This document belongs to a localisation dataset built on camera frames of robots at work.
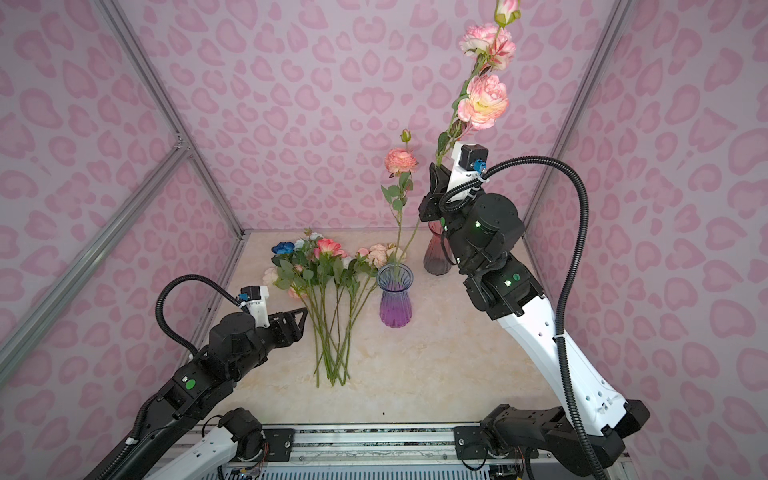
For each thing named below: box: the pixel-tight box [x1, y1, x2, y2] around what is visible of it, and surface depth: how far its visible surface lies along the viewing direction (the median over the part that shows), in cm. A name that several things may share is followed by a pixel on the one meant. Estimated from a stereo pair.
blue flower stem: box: [271, 241, 295, 255], surface depth 105 cm
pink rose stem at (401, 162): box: [382, 129, 419, 267], surface depth 76 cm
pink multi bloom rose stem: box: [435, 0, 521, 167], surface depth 42 cm
